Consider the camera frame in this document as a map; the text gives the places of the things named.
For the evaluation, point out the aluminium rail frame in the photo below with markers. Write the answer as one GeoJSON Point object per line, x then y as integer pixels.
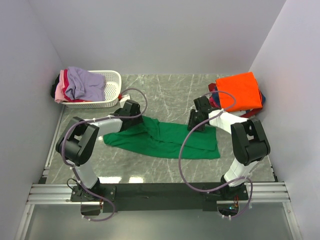
{"type": "Point", "coordinates": [49, 214]}

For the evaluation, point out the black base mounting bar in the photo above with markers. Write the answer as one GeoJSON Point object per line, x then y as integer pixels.
{"type": "Point", "coordinates": [167, 196]}

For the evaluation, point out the dark red folded t shirt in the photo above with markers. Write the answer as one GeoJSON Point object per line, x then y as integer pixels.
{"type": "Point", "coordinates": [249, 113]}

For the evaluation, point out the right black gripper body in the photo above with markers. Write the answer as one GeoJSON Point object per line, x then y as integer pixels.
{"type": "Point", "coordinates": [194, 120]}

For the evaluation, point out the black t shirt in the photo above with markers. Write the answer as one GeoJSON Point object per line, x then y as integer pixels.
{"type": "Point", "coordinates": [55, 88]}

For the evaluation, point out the magenta t shirt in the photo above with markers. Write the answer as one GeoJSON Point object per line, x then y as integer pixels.
{"type": "Point", "coordinates": [66, 82]}

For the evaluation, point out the white plastic laundry basket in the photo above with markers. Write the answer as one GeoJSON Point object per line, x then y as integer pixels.
{"type": "Point", "coordinates": [112, 90]}

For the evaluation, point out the green t shirt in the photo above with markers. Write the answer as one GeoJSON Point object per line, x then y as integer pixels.
{"type": "Point", "coordinates": [164, 140]}

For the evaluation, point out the orange folded t shirt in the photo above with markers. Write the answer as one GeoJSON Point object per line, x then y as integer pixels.
{"type": "Point", "coordinates": [239, 92]}

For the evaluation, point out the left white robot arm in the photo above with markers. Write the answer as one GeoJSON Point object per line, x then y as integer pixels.
{"type": "Point", "coordinates": [77, 142]}

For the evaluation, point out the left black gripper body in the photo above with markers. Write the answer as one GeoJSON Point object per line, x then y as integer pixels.
{"type": "Point", "coordinates": [135, 120]}

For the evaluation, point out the pink t shirt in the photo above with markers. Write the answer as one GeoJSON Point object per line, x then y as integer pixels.
{"type": "Point", "coordinates": [59, 94]}

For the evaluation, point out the lilac t shirt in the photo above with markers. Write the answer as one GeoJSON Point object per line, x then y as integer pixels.
{"type": "Point", "coordinates": [98, 87]}

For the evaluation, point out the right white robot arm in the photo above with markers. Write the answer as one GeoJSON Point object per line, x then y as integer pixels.
{"type": "Point", "coordinates": [249, 141]}

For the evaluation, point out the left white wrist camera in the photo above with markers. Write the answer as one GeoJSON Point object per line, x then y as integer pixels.
{"type": "Point", "coordinates": [122, 98]}

